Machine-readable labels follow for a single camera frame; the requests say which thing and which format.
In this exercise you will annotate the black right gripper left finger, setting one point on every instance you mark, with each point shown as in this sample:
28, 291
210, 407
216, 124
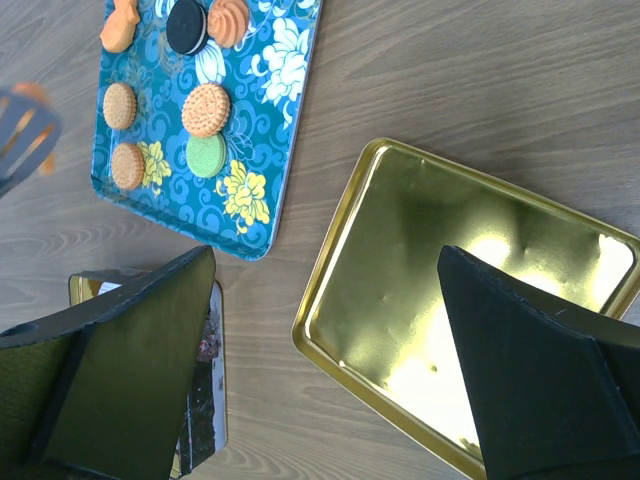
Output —
99, 390

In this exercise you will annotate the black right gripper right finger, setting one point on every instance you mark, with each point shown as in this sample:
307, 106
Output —
553, 387

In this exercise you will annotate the gold tin lid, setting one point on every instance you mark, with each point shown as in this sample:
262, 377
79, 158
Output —
373, 317

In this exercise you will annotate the tan round biscuit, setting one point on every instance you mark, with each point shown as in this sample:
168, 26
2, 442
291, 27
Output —
127, 166
119, 106

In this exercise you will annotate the green sandwich cookie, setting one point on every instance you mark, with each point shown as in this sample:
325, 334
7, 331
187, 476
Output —
206, 156

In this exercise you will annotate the metal serving tongs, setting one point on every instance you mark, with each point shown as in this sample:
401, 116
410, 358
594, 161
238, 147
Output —
30, 129

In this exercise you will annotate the tan embossed sandwich biscuit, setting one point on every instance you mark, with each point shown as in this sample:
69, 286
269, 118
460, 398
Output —
206, 110

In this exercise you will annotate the orange fish shaped cookie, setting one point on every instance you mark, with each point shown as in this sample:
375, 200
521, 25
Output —
119, 29

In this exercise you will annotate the gold cookie tin box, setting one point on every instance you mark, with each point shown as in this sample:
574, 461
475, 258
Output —
204, 431

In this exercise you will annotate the blue floral serving tray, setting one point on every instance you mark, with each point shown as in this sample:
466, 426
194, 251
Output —
265, 75

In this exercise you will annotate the black sandwich cookie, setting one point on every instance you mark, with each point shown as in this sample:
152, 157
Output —
186, 27

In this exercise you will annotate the orange swirl cookie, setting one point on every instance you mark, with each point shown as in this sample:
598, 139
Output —
228, 21

